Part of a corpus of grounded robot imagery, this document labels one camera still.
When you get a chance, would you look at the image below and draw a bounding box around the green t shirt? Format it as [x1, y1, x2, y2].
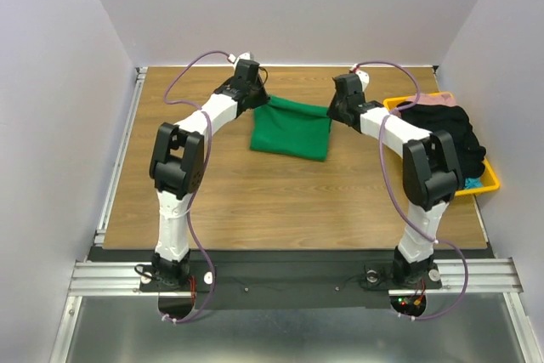
[250, 96, 332, 162]

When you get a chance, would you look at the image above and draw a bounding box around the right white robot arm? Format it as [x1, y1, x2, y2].
[327, 70, 464, 286]

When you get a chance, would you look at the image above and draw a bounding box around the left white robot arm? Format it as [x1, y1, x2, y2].
[150, 53, 269, 290]

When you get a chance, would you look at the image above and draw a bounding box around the pink t shirt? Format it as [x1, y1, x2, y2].
[406, 93, 457, 107]

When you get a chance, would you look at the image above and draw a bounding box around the black t shirt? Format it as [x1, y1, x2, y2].
[400, 105, 486, 178]

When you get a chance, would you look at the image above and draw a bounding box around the teal t shirt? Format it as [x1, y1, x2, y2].
[463, 178, 484, 190]

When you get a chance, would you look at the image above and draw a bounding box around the yellow plastic bin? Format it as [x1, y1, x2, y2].
[397, 92, 500, 196]

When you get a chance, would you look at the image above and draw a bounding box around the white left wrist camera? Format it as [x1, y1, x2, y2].
[227, 52, 253, 65]

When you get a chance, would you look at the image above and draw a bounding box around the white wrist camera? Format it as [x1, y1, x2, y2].
[350, 65, 370, 88]
[227, 52, 253, 65]

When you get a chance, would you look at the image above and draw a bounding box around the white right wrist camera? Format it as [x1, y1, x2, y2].
[350, 65, 370, 88]

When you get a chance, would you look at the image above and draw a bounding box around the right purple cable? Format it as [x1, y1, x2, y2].
[352, 60, 469, 324]

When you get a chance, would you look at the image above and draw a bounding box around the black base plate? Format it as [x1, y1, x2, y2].
[135, 250, 442, 316]

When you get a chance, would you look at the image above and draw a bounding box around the aluminium mounting rail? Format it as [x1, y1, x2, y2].
[69, 257, 523, 298]

